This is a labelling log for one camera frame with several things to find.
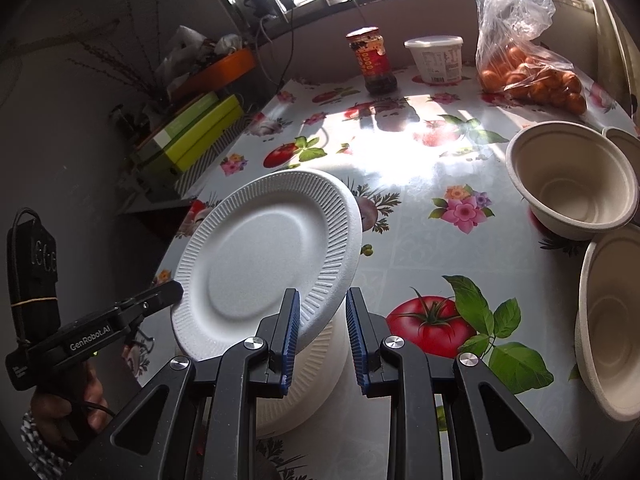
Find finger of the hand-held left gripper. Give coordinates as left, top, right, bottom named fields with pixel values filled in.
left=117, top=280, right=185, bottom=323

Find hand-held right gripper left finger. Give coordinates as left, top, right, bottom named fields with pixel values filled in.
left=92, top=287, right=301, bottom=480

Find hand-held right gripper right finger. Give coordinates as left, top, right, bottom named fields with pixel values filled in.
left=346, top=287, right=583, bottom=480

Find white foam plate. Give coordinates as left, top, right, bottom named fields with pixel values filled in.
left=170, top=169, right=362, bottom=363
left=255, top=305, right=351, bottom=438

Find beige paper bowl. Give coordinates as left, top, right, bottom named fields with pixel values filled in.
left=574, top=236, right=640, bottom=422
left=506, top=121, right=638, bottom=240
left=601, top=126, right=640, bottom=181

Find person's left forearm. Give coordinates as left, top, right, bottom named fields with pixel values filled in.
left=20, top=410, right=76, bottom=480

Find person's left hand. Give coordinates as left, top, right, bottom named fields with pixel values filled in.
left=27, top=367, right=108, bottom=453

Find wooden side table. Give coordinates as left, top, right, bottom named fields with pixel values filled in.
left=117, top=170, right=201, bottom=241

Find vegetable print tablecloth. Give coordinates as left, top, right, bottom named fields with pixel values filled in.
left=120, top=62, right=640, bottom=480

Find grey patterned box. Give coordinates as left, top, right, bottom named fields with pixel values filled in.
left=172, top=125, right=248, bottom=198

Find yellow-green flat box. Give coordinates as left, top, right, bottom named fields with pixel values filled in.
left=167, top=95, right=246, bottom=173

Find green flat box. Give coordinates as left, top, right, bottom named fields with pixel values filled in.
left=150, top=91, right=223, bottom=148

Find dried branches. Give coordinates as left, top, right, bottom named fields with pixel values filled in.
left=65, top=0, right=171, bottom=106

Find orange tray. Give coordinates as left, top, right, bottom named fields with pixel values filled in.
left=167, top=49, right=257, bottom=103

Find red label sauce jar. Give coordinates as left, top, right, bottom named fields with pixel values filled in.
left=346, top=27, right=397, bottom=96

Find white plastic tub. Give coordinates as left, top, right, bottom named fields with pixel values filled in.
left=404, top=35, right=464, bottom=84

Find clear bag of oranges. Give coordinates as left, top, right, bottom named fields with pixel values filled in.
left=474, top=0, right=588, bottom=116

